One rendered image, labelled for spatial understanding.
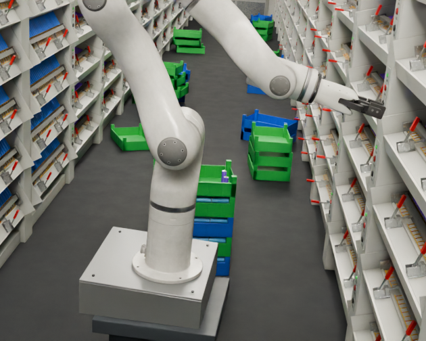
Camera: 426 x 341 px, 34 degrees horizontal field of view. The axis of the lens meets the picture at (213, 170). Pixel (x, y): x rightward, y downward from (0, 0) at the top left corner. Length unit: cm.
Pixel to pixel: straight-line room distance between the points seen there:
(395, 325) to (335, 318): 73
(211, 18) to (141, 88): 23
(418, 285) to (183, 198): 60
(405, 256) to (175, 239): 57
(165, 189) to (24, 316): 85
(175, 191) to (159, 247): 16
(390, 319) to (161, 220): 62
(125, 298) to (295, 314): 85
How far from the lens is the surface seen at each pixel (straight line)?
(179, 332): 180
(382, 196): 196
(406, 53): 187
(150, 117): 166
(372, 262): 204
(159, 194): 175
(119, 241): 200
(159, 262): 183
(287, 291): 262
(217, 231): 260
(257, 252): 289
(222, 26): 162
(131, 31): 164
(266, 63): 156
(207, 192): 253
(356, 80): 258
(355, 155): 238
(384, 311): 184
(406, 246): 172
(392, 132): 191
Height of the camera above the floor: 123
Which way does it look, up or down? 19 degrees down
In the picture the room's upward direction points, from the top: 4 degrees clockwise
